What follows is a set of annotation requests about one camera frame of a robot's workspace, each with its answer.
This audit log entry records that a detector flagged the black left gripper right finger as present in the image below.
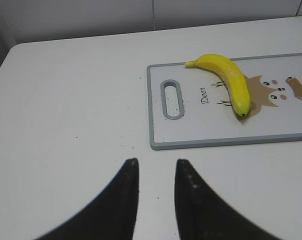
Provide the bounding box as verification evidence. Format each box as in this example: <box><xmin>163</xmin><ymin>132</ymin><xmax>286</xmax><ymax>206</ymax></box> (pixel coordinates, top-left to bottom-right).
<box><xmin>174</xmin><ymin>159</ymin><xmax>277</xmax><ymax>240</ymax></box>

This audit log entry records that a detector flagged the yellow plastic banana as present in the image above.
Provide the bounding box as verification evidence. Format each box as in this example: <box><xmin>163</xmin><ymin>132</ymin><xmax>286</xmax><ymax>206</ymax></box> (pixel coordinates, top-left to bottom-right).
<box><xmin>184</xmin><ymin>54</ymin><xmax>251</xmax><ymax>117</ymax></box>

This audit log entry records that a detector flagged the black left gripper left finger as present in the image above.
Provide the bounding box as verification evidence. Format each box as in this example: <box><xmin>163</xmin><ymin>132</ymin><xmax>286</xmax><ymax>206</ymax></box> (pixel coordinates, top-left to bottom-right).
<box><xmin>39</xmin><ymin>158</ymin><xmax>139</xmax><ymax>240</ymax></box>

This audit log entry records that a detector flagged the white grey deer cutting board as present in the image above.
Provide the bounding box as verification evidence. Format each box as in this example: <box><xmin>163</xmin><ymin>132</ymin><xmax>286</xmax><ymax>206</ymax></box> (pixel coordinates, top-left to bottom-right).
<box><xmin>146</xmin><ymin>53</ymin><xmax>302</xmax><ymax>150</ymax></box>

